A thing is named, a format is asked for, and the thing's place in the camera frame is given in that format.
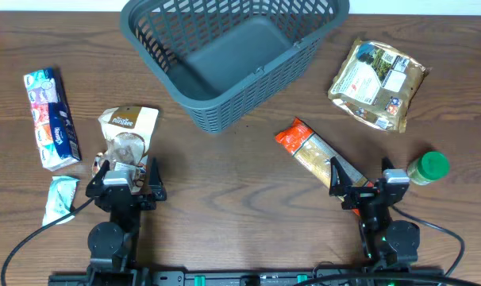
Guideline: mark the beige Pantree snack pouch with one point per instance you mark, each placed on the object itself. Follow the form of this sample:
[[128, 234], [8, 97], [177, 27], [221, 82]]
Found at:
[[128, 133]]

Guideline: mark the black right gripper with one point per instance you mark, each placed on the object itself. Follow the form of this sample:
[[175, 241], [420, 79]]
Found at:
[[359, 196]]

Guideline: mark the green lid spice jar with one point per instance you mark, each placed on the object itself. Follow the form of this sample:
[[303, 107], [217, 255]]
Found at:
[[430, 167]]

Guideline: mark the small teal tissue packet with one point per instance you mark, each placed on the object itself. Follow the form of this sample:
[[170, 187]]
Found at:
[[60, 198]]

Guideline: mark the gold foil food bag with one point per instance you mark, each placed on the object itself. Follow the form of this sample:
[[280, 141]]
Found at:
[[376, 84]]

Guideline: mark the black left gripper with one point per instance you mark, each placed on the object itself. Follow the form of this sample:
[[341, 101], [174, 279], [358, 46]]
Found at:
[[147, 202]]

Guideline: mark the Kleenex tissue multipack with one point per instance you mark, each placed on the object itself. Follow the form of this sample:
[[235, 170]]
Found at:
[[54, 128]]

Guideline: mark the orange spaghetti packet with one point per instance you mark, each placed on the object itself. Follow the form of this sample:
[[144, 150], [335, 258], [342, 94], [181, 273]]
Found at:
[[314, 153]]

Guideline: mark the grey plastic slotted basket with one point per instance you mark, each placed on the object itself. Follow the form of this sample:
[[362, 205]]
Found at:
[[220, 59]]

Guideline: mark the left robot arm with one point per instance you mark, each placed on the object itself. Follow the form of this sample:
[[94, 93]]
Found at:
[[113, 244]]

